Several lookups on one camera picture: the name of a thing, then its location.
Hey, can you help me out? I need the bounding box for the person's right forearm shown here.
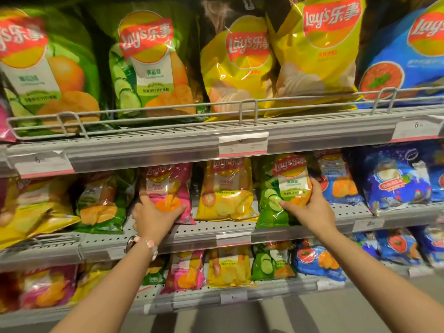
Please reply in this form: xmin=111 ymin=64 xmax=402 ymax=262
xmin=319 ymin=222 xmax=444 ymax=333

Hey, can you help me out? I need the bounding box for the pink bead bracelet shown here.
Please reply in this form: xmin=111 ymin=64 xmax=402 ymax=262
xmin=133 ymin=235 xmax=159 ymax=262

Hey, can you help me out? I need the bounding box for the white price tag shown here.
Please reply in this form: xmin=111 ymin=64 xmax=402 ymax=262
xmin=218 ymin=132 xmax=270 ymax=159
xmin=316 ymin=278 xmax=346 ymax=292
xmin=220 ymin=290 xmax=249 ymax=306
xmin=391 ymin=115 xmax=444 ymax=143
xmin=351 ymin=218 xmax=386 ymax=234
xmin=215 ymin=232 xmax=253 ymax=248
xmin=407 ymin=265 xmax=435 ymax=278
xmin=7 ymin=150 xmax=75 ymax=179
xmin=143 ymin=301 xmax=174 ymax=315
xmin=106 ymin=246 xmax=126 ymax=261

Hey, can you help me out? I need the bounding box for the person's right hand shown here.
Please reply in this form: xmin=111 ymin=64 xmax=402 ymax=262
xmin=278 ymin=177 xmax=337 ymax=236

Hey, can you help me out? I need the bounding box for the person's left hand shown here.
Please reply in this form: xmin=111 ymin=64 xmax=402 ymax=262
xmin=131 ymin=196 xmax=187 ymax=245

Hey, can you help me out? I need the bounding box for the person's left forearm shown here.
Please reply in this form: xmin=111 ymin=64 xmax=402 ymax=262
xmin=50 ymin=239 xmax=159 ymax=333

